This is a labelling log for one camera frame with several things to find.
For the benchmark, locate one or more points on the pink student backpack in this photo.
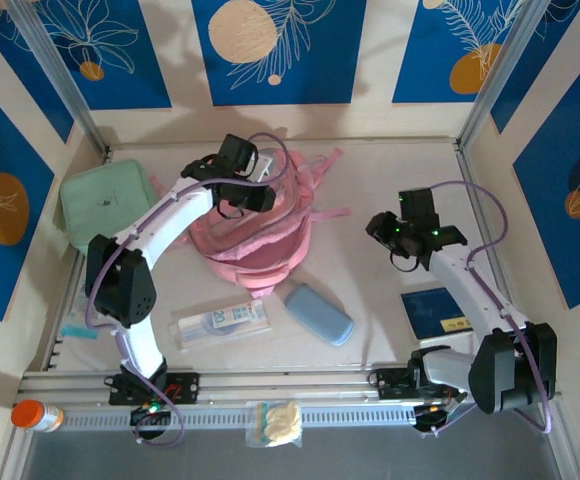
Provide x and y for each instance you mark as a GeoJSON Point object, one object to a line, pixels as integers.
{"type": "Point", "coordinates": [265, 250]}

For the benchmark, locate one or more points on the plastic bag with white gloves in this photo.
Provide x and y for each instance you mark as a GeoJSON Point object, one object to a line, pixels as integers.
{"type": "Point", "coordinates": [282, 422]}

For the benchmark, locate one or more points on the aluminium frame post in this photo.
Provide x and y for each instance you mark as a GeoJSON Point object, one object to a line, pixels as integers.
{"type": "Point", "coordinates": [503, 65]}
{"type": "Point", "coordinates": [55, 65]}

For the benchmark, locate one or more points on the grey-blue pencil case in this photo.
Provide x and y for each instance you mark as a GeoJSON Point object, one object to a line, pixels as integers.
{"type": "Point", "coordinates": [320, 315]}

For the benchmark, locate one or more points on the clear plastic stationery box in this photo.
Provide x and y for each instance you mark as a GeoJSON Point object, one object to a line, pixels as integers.
{"type": "Point", "coordinates": [220, 325]}

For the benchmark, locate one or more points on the orange-capped bottle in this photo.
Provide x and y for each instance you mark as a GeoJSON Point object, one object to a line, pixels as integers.
{"type": "Point", "coordinates": [27, 414]}

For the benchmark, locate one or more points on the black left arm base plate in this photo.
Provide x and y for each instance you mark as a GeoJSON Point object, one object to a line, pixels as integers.
{"type": "Point", "coordinates": [185, 387]}

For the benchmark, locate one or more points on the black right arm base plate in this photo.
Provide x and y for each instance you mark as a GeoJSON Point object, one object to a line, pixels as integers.
{"type": "Point", "coordinates": [390, 382]}

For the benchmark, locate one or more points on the green lunch bag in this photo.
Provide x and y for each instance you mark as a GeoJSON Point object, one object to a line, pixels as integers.
{"type": "Point", "coordinates": [100, 200]}

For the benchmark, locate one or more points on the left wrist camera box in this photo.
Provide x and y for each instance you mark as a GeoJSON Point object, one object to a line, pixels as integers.
{"type": "Point", "coordinates": [262, 167]}

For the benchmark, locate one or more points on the aluminium mounting rail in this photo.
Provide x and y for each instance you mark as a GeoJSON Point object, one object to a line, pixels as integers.
{"type": "Point", "coordinates": [280, 382]}

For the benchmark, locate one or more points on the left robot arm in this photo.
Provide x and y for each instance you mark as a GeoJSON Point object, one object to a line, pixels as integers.
{"type": "Point", "coordinates": [125, 290]}

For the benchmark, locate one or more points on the light blue tissue pack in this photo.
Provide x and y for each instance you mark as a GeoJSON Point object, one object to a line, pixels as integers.
{"type": "Point", "coordinates": [77, 331]}

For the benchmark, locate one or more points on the dark blue book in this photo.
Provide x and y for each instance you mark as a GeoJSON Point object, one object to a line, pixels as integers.
{"type": "Point", "coordinates": [430, 315]}

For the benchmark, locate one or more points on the aluminium table side rail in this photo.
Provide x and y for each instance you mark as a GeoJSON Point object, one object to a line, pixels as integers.
{"type": "Point", "coordinates": [465, 156]}

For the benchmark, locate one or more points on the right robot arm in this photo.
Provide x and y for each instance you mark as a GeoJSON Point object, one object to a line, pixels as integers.
{"type": "Point", "coordinates": [500, 370]}

